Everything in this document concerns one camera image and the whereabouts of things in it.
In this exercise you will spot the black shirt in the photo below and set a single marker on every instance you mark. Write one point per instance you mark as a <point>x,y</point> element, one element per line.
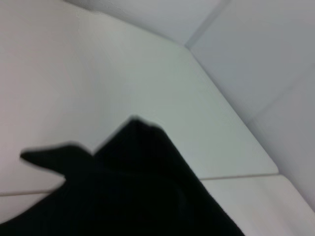
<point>123,191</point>

